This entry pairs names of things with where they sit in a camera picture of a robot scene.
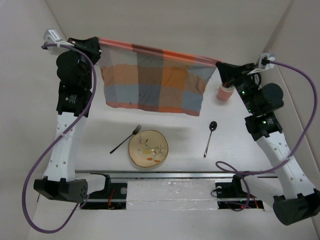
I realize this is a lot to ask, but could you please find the black fork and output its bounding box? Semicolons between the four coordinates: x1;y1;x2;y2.
109;124;142;154

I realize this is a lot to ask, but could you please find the black spoon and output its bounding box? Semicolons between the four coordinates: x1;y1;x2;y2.
203;121;218;158

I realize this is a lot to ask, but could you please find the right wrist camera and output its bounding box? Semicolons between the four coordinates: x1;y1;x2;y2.
258;52;276;71

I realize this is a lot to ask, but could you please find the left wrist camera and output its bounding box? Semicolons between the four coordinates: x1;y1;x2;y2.
43;29;63;44

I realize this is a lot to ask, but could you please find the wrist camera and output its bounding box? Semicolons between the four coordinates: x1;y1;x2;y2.
43;29;63;44
258;52;276;71

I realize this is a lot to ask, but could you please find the white foam block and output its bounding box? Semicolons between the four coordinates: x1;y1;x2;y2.
126;180;218;211

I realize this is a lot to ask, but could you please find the aluminium rail front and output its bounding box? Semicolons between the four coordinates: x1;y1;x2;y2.
74;169;280;181

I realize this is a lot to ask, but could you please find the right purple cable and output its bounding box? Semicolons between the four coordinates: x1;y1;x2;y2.
214;61;316;211

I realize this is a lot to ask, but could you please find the pink mug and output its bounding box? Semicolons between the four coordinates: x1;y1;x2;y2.
217;84;235;102

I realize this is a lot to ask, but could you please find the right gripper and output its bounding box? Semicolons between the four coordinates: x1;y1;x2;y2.
218;61;260;114

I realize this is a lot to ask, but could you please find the bird pattern plate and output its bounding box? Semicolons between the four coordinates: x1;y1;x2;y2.
128;130;169;168

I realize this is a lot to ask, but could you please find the checkered cloth placemat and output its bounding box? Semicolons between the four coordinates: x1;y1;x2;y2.
97;37;218;117

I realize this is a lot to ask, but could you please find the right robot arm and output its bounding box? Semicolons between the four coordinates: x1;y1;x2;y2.
216;59;320;226

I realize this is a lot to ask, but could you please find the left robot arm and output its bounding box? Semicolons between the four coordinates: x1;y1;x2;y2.
33;37;112;204

